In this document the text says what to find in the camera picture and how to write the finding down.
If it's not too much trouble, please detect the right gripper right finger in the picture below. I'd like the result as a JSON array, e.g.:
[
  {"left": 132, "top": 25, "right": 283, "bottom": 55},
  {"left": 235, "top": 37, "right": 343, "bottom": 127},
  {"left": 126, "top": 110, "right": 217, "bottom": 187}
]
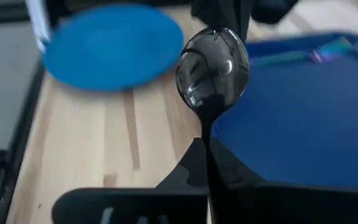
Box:
[{"left": 209, "top": 136, "right": 358, "bottom": 224}]

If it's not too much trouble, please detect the black spoon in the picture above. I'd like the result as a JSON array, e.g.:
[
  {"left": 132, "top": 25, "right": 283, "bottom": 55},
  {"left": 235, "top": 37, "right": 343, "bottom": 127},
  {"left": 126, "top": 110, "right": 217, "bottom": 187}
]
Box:
[{"left": 175, "top": 27, "right": 250, "bottom": 224}]

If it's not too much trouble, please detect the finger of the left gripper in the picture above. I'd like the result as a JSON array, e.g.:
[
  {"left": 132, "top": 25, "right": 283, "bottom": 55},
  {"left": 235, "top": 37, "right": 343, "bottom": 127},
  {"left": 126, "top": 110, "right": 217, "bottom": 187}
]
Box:
[{"left": 190, "top": 0, "right": 254, "bottom": 44}]

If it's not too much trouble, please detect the dark blue plastic tray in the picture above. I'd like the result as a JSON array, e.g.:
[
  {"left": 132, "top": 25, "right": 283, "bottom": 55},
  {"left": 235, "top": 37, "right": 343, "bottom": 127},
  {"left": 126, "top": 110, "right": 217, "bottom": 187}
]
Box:
[{"left": 211, "top": 32, "right": 358, "bottom": 191}]

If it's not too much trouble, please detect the white post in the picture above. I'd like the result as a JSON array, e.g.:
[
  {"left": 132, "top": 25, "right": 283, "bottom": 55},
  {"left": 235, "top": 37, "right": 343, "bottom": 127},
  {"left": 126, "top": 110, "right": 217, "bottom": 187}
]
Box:
[{"left": 24, "top": 0, "right": 52, "bottom": 54}]

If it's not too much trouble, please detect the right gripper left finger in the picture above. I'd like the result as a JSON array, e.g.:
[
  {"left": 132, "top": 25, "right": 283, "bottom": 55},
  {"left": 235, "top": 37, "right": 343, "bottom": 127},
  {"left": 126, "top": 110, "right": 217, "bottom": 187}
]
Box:
[{"left": 51, "top": 138, "right": 209, "bottom": 224}]

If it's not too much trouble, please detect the light blue plate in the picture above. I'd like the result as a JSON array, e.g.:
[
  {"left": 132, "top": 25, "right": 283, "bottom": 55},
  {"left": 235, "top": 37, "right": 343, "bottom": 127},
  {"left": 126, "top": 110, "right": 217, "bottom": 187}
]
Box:
[{"left": 41, "top": 3, "right": 185, "bottom": 91}]

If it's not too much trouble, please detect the iridescent rainbow fork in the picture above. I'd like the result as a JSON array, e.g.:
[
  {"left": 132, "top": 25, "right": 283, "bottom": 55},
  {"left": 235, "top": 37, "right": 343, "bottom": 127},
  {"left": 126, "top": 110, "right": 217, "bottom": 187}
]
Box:
[{"left": 249, "top": 36, "right": 356, "bottom": 68}]

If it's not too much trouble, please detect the black table edge rail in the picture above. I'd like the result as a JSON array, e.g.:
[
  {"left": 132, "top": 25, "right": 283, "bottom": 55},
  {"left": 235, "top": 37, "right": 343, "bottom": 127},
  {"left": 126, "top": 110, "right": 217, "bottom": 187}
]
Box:
[{"left": 0, "top": 58, "right": 48, "bottom": 224}]

